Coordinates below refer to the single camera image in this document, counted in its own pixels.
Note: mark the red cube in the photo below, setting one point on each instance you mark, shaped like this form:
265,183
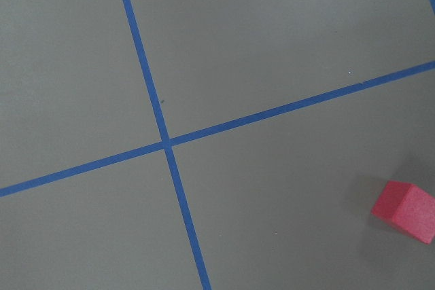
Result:
408,209

